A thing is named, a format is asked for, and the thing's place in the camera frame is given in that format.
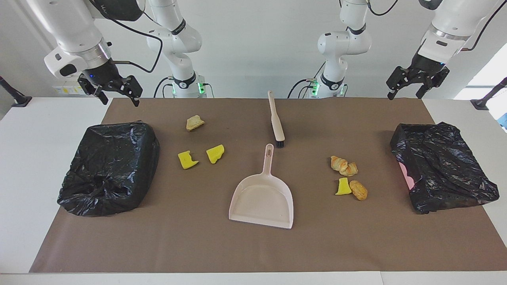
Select black left base cable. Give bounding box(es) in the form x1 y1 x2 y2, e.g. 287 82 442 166
287 61 326 98

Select white wall outlet box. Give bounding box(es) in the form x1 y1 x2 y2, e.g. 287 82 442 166
53 81 86 95

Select brown bread roll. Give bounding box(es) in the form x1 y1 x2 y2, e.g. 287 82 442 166
349 180 368 201

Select pink bin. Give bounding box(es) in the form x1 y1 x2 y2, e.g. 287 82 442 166
398 161 417 191

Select yellow sponge wedge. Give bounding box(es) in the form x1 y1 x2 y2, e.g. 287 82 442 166
206 144 225 164

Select black base cable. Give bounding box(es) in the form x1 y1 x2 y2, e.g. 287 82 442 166
287 61 326 98
154 77 175 98

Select black trash bag over pink bin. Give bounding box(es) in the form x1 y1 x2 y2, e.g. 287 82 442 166
390 122 500 215

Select black stand foot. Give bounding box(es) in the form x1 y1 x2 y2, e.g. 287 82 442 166
0 76 32 108
471 77 507 110

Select beige brush black bristles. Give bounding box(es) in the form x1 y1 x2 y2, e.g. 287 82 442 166
267 90 286 148

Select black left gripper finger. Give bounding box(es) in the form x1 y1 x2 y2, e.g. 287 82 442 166
416 68 450 99
387 67 410 99

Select brown paper mat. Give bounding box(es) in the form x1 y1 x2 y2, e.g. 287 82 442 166
29 98 507 274

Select black right base cable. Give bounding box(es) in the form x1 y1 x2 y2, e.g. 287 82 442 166
154 77 175 98

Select notched yellow sponge piece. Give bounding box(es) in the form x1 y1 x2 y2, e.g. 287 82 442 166
177 150 199 170

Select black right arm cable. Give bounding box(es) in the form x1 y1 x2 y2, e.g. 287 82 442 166
89 0 164 74

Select beige plastic dustpan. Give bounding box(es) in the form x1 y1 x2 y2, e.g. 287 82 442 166
229 143 294 230

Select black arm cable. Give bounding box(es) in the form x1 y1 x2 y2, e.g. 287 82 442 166
89 0 164 74
461 0 507 51

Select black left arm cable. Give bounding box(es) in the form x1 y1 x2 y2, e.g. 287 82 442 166
461 0 507 51

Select beige dumpling shaped chunk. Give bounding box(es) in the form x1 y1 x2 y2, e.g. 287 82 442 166
340 161 359 177

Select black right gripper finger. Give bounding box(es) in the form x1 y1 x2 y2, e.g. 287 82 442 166
78 77 108 105
121 76 143 106

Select black trash bag bin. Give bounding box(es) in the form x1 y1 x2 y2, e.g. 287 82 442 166
57 121 160 217

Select flared yellow sponge piece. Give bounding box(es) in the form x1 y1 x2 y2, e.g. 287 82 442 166
335 177 352 196

